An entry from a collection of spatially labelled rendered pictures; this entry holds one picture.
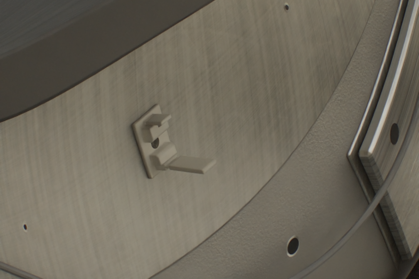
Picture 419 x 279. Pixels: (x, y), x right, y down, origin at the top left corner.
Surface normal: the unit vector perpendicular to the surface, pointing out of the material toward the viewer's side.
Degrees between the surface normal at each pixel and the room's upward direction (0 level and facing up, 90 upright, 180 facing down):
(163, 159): 90
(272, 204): 90
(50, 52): 90
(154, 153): 17
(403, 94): 90
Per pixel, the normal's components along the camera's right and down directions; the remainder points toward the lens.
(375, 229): 0.79, 0.04
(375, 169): 0.25, 0.56
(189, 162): -0.22, -0.88
